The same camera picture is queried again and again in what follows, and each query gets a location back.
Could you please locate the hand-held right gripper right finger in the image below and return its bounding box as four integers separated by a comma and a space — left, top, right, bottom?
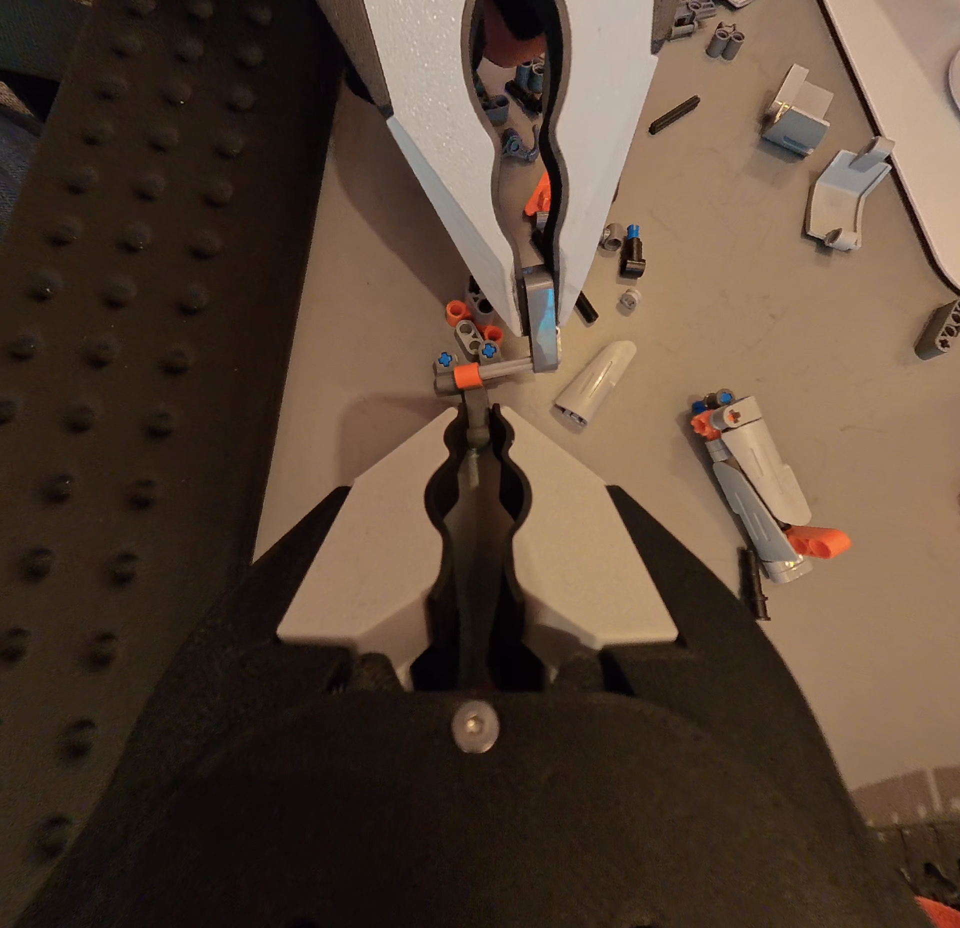
486, 406, 681, 691

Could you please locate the white book stand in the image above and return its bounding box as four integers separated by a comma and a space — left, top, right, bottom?
816, 0, 960, 292

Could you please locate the grey pin connector block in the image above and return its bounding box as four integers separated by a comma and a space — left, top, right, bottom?
671, 0, 714, 42

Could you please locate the light grey box panel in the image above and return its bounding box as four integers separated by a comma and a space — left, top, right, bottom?
761, 64, 835, 157

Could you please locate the black axle pin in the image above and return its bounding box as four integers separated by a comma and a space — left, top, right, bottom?
738, 547, 772, 622

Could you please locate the short black axle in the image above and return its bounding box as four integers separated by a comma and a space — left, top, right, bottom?
648, 95, 702, 136

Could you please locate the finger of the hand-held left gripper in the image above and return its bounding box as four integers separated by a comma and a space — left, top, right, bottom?
352, 0, 541, 337
540, 0, 661, 325

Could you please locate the grey orange blue block assembly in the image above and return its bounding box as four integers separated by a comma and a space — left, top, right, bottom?
433, 266, 565, 398

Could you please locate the orange bush grey connector assembly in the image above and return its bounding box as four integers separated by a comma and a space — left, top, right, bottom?
446, 275, 505, 348

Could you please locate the grey orange tracked toy robot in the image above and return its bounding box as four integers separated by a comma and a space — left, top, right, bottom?
855, 766, 960, 928

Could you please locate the white grey orange block assembly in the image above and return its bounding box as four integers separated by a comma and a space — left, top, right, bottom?
688, 389, 852, 586

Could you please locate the light grey curved blade panel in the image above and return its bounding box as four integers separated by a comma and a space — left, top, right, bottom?
555, 340, 639, 428

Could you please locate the black dimpled mat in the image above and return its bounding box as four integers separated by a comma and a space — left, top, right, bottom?
0, 0, 348, 922

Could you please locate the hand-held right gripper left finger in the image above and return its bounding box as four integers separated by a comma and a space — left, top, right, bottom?
276, 409, 462, 693

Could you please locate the light grey curved fender panel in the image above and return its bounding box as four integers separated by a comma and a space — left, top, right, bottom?
804, 136, 896, 253

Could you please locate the dark grey short beam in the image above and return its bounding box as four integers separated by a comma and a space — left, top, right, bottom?
913, 299, 960, 361

